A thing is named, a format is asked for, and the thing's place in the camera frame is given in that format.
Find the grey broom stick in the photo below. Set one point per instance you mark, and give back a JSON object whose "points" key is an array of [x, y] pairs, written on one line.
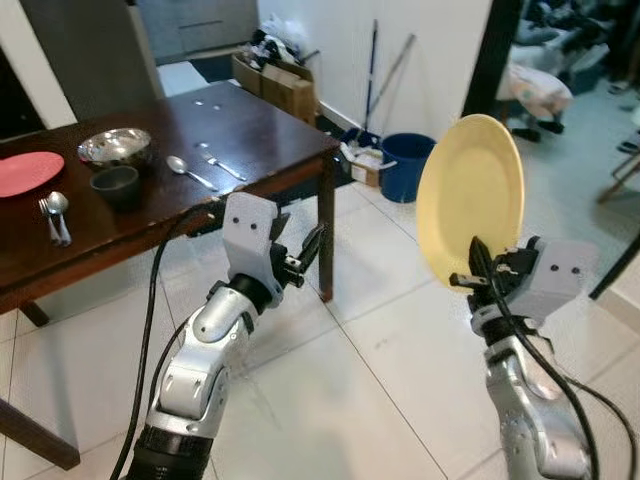
{"points": [[392, 78]]}

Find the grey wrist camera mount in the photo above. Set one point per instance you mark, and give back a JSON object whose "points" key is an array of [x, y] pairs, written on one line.
{"points": [[248, 230], [555, 280]]}

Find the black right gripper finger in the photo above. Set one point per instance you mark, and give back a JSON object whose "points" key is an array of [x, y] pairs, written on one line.
{"points": [[479, 258]]}

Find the steel spoon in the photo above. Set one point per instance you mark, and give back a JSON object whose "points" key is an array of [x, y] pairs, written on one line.
{"points": [[57, 203], [176, 163]]}

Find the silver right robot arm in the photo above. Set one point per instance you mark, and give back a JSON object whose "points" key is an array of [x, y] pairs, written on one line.
{"points": [[530, 420]]}

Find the steel bowl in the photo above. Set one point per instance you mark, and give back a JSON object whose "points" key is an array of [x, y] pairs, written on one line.
{"points": [[115, 148]]}

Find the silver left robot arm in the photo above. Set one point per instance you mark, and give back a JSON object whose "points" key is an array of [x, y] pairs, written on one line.
{"points": [[205, 350]]}

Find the dark grey cup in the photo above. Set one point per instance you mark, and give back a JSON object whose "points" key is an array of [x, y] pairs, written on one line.
{"points": [[115, 188]]}

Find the pink round plate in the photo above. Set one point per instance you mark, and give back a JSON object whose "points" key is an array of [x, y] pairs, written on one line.
{"points": [[25, 172]]}

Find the black door frame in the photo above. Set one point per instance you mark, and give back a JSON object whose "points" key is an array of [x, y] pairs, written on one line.
{"points": [[495, 50]]}

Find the steel fork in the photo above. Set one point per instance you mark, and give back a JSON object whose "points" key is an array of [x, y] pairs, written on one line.
{"points": [[210, 157], [45, 210]]}

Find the small cardboard box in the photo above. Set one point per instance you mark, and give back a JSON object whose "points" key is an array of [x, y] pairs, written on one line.
{"points": [[365, 170]]}

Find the blue bucket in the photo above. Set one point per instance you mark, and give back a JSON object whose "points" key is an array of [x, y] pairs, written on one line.
{"points": [[405, 170]]}

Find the grey kitchen cabinet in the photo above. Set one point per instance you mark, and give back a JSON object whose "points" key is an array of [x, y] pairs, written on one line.
{"points": [[200, 25]]}

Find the dark wooden table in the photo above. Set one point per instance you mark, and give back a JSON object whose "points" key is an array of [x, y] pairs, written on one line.
{"points": [[250, 130]]}

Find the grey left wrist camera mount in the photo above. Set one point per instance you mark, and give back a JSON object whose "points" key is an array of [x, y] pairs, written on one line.
{"points": [[248, 230]]}

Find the yellow round plate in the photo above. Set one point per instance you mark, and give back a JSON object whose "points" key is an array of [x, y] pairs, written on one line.
{"points": [[470, 180]]}

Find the chair with patterned cushion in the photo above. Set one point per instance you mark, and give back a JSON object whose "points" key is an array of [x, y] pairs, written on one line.
{"points": [[535, 95]]}

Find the brown cardboard boxes row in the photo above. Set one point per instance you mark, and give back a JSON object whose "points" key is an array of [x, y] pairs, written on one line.
{"points": [[285, 95]]}

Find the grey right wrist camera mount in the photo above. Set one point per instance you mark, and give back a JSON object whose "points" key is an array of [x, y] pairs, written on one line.
{"points": [[555, 280]]}

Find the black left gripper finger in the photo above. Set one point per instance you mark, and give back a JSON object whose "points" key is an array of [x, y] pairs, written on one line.
{"points": [[280, 224], [313, 245]]}

